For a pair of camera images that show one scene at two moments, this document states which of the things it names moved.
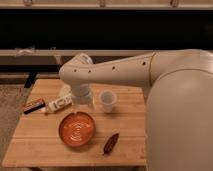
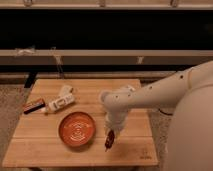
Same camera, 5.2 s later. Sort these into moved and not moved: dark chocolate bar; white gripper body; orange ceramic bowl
Moved: white gripper body
Not moved: dark chocolate bar; orange ceramic bowl
